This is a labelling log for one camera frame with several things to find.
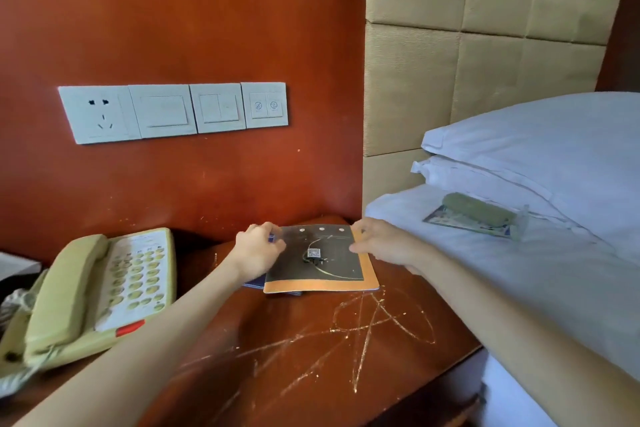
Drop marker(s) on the person's right hand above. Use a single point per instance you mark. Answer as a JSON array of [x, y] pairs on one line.
[[387, 244]]

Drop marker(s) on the person's left hand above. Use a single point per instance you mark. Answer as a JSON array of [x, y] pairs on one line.
[[255, 251]]

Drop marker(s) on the person's right thumb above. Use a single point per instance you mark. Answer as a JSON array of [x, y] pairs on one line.
[[360, 247]]

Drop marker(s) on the person's left thumb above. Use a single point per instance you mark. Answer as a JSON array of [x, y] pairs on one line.
[[278, 244]]

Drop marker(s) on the black booklet with orange border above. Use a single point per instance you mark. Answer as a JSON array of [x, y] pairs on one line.
[[320, 276]]

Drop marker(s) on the person's right forearm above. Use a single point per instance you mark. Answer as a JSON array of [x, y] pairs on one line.
[[510, 331]]

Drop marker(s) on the person's left forearm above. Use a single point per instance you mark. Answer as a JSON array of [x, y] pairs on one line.
[[150, 341]]

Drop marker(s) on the blue booklet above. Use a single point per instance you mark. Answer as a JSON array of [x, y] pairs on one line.
[[254, 285]]

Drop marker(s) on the clear bag with printed card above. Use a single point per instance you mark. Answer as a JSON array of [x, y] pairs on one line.
[[450, 221]]

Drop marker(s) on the flat white pillow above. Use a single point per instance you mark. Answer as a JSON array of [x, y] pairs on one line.
[[450, 174]]

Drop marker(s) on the green oblong case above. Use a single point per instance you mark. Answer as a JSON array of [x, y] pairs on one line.
[[477, 209]]

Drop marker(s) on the beige telephone base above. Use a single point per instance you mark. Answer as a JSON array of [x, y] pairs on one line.
[[137, 271]]

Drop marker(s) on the white bed sheet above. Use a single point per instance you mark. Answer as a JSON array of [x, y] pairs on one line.
[[525, 291]]

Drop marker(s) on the beige telephone handset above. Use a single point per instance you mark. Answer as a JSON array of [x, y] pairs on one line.
[[62, 296]]

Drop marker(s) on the large white pillow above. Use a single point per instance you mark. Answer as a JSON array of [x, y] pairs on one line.
[[560, 151]]

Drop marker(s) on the beige padded headboard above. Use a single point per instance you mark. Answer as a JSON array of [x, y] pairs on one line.
[[450, 41]]

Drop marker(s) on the white box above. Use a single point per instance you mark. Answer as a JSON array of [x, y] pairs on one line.
[[17, 266]]

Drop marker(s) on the crumpled grey plastic wrap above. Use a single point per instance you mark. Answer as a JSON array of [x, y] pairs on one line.
[[12, 309]]

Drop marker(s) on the white wall switch with icons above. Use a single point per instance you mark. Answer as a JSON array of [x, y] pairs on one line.
[[265, 105]]

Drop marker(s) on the white two-button wall switch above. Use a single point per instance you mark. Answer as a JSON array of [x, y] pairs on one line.
[[218, 108]]

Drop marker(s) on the white wide wall switch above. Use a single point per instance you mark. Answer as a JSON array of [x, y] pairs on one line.
[[162, 111]]

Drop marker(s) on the white wall power socket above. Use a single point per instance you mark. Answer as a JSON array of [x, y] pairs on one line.
[[100, 114]]

